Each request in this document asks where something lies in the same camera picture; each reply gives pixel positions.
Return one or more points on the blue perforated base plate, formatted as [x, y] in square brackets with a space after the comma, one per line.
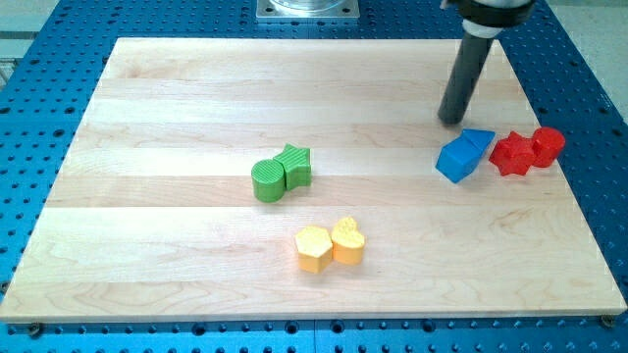
[43, 101]

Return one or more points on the yellow hexagon block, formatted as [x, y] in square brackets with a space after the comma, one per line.
[314, 249]

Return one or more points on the wooden board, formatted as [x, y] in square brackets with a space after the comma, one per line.
[241, 179]

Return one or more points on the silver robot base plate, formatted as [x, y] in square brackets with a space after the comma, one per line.
[307, 9]

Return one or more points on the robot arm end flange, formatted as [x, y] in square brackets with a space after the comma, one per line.
[487, 18]

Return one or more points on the red cylinder block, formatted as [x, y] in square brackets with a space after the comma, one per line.
[547, 144]

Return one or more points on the red star block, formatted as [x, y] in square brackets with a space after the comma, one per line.
[513, 155]

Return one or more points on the yellow heart block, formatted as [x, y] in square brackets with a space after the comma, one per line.
[348, 242]

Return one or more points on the green star block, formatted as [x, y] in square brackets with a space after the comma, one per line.
[297, 166]

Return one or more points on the green cylinder block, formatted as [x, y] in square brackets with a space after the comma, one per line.
[268, 180]

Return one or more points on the blue cube block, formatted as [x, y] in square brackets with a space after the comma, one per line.
[458, 159]

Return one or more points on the blue triangle block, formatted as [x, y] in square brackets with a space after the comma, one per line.
[480, 139]

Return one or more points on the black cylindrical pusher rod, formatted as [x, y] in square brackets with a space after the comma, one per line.
[466, 70]

